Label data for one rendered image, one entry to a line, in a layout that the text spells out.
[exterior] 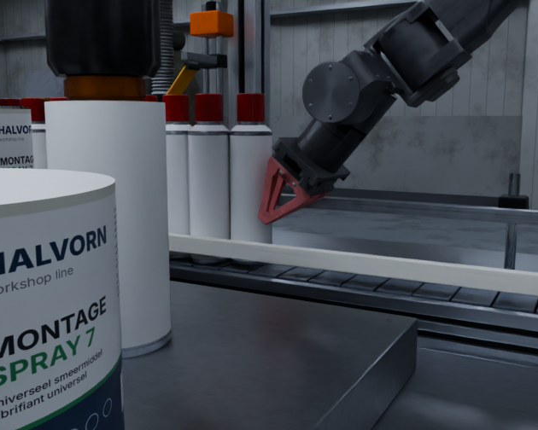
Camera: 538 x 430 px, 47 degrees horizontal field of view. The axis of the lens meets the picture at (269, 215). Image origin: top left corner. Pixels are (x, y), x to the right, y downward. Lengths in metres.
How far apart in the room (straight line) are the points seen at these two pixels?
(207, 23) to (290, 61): 8.02
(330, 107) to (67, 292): 0.38
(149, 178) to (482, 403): 0.32
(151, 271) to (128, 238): 0.03
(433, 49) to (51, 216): 0.46
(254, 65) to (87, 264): 0.64
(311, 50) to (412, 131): 1.80
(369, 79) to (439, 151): 7.53
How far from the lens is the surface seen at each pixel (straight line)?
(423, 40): 0.64
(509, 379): 0.59
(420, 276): 0.63
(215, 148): 0.73
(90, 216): 0.27
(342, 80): 0.58
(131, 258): 0.46
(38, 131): 0.94
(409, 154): 8.20
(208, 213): 0.74
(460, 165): 8.05
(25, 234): 0.24
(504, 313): 0.61
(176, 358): 0.47
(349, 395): 0.42
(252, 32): 0.88
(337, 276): 0.70
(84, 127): 0.45
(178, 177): 0.77
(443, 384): 0.57
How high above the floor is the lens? 1.05
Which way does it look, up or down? 9 degrees down
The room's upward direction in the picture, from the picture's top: straight up
